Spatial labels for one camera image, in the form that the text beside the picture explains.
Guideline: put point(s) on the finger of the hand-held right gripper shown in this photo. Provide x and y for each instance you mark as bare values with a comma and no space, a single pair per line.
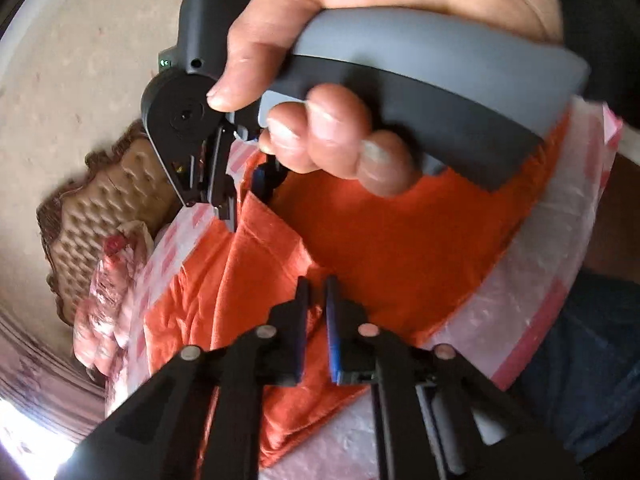
265,180
222,180

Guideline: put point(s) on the pink folded quilt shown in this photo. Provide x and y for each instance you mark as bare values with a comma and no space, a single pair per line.
95,340

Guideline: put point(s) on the person's blue jeans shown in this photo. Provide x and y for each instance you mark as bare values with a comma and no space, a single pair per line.
590,360

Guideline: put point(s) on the purple patterned curtain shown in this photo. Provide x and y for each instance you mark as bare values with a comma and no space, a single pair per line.
35,360

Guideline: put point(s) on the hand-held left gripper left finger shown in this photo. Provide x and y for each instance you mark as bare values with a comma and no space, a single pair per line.
304,330

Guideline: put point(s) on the orange pants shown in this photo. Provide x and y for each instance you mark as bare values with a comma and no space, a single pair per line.
400,260

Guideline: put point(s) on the pink white checkered cover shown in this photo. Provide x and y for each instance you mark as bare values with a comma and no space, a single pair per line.
540,270

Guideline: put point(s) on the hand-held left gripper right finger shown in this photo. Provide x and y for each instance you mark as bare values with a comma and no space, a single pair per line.
334,330

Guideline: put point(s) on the tufted carved wooden headboard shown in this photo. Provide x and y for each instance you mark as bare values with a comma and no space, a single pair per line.
100,210

